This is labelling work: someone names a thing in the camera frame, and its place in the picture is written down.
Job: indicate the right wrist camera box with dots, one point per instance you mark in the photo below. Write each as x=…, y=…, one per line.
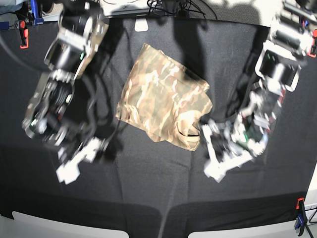
x=67, y=173

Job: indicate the camouflage t-shirt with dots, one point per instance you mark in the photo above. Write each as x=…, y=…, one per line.
x=165, y=99

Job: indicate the black table cloth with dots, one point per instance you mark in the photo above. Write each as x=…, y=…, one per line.
x=152, y=189

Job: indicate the orange clamp top left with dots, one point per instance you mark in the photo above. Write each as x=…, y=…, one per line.
x=24, y=33

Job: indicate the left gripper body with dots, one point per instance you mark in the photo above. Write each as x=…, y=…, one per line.
x=229, y=145

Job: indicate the blue clamp top left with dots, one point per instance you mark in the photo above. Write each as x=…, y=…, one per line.
x=35, y=13

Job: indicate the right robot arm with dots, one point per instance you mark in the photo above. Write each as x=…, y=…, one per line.
x=71, y=108

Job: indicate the orange clamp top right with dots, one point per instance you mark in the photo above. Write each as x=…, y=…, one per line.
x=313, y=49

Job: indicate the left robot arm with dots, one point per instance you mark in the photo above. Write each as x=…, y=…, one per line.
x=277, y=70

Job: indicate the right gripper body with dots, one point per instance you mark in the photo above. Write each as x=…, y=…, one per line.
x=85, y=151

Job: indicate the orange clamp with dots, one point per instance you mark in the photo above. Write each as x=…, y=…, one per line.
x=24, y=33
x=313, y=49

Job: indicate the blue clamp bottom right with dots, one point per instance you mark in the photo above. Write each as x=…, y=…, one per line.
x=301, y=218

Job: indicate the blue clamp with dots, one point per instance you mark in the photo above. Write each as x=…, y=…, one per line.
x=301, y=218
x=35, y=13

